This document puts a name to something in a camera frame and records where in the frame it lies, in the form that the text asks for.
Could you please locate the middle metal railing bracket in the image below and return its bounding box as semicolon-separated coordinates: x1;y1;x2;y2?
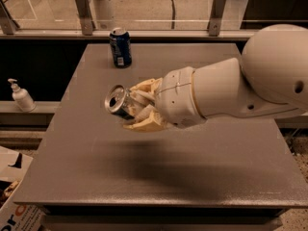
75;0;94;36

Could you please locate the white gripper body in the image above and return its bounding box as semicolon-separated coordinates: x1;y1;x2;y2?
155;66;206;128

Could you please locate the blue pepsi can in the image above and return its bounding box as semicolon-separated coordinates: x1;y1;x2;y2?
109;27;132;68

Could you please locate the right metal railing bracket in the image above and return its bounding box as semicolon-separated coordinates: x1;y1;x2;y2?
208;0;226;37

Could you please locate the metal railing bracket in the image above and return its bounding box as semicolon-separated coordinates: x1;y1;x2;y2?
0;0;19;35
208;0;226;37
75;0;94;36

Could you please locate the white cardboard box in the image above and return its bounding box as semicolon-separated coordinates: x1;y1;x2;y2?
0;146;42;231

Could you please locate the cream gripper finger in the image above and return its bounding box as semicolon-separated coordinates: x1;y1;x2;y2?
129;78;163;104
123;105;167;132

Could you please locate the white pump dispenser bottle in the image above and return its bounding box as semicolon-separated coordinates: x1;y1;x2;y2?
8;78;36;112

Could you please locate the silver blue redbull can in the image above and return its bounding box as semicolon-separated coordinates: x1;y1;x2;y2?
104;85;134;120

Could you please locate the left metal railing bracket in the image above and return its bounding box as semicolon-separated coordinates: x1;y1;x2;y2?
0;0;19;35

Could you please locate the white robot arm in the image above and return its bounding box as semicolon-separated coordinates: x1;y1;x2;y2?
123;24;308;132

